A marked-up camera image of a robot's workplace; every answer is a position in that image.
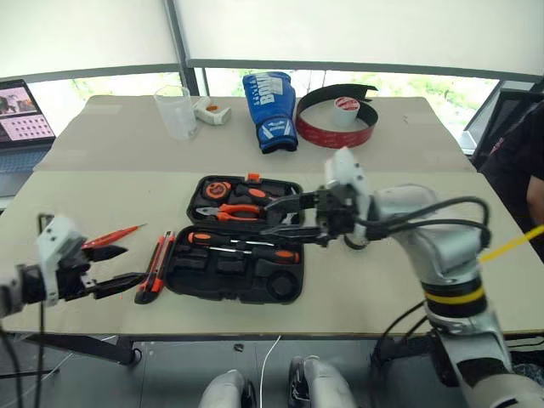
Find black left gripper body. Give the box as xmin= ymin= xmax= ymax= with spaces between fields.
xmin=56 ymin=247 xmax=98 ymax=302

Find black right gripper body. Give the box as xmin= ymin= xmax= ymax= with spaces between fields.
xmin=315 ymin=186 xmax=357 ymax=248

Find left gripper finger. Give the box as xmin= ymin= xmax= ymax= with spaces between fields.
xmin=90 ymin=272 xmax=148 ymax=299
xmin=82 ymin=245 xmax=129 ymax=264

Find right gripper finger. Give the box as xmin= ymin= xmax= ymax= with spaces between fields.
xmin=262 ymin=191 xmax=320 ymax=216
xmin=258 ymin=225 xmax=330 ymax=247

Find black plastic tool case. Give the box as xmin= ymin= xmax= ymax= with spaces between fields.
xmin=163 ymin=173 xmax=308 ymax=305

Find orange tester pen screwdriver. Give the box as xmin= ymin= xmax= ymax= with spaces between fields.
xmin=82 ymin=223 xmax=148 ymax=250

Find black orange screwdriver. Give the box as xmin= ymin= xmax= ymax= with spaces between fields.
xmin=207 ymin=245 xmax=301 ymax=265
xmin=188 ymin=231 xmax=276 ymax=248

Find black orange utility knife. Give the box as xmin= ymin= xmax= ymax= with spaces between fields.
xmin=133 ymin=231 xmax=177 ymax=305

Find black table leg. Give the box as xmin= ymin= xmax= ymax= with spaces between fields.
xmin=25 ymin=333 xmax=144 ymax=366

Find black red tape band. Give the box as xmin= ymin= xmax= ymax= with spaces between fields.
xmin=296 ymin=83 xmax=380 ymax=149

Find orange black tape measure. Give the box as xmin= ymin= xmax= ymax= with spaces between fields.
xmin=202 ymin=180 xmax=233 ymax=201

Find blue boxing glove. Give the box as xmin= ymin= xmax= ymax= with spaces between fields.
xmin=241 ymin=71 xmax=299 ymax=155

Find white red paper cup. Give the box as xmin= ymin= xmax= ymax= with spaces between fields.
xmin=332 ymin=96 xmax=361 ymax=128

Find clear plastic measuring cup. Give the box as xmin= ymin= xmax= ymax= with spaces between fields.
xmin=153 ymin=84 xmax=199 ymax=141

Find grey rounded shape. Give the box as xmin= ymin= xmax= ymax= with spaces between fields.
xmin=197 ymin=368 xmax=256 ymax=408
xmin=288 ymin=354 xmax=356 ymax=408

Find open laptop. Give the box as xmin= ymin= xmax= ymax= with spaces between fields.
xmin=0 ymin=79 xmax=58 ymax=199

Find person in black clothes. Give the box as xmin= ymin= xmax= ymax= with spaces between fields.
xmin=478 ymin=95 xmax=544 ymax=233

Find black mesh chair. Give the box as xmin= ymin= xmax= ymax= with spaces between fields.
xmin=461 ymin=80 xmax=544 ymax=156

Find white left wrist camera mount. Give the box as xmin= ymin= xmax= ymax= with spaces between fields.
xmin=36 ymin=215 xmax=87 ymax=307

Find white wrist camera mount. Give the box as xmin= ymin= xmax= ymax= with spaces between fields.
xmin=325 ymin=147 xmax=375 ymax=239
xmin=36 ymin=215 xmax=87 ymax=307

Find black orange tool handle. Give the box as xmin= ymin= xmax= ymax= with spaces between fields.
xmin=232 ymin=184 xmax=278 ymax=206

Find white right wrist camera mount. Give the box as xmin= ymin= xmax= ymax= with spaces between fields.
xmin=325 ymin=147 xmax=375 ymax=239

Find orange handled pliers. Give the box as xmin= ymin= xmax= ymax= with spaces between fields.
xmin=195 ymin=203 xmax=267 ymax=223

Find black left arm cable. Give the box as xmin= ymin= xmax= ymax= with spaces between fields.
xmin=37 ymin=213 xmax=56 ymax=408

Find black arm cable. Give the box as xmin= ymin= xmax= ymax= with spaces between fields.
xmin=354 ymin=195 xmax=493 ymax=261
xmin=37 ymin=213 xmax=56 ymax=408

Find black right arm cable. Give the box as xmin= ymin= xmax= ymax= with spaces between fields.
xmin=354 ymin=195 xmax=493 ymax=261

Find thin white cable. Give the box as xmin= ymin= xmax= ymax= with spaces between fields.
xmin=259 ymin=334 xmax=282 ymax=408

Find yellow cable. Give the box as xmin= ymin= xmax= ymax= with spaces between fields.
xmin=479 ymin=224 xmax=544 ymax=264

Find grey window frame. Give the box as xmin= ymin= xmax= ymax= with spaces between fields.
xmin=0 ymin=0 xmax=544 ymax=99

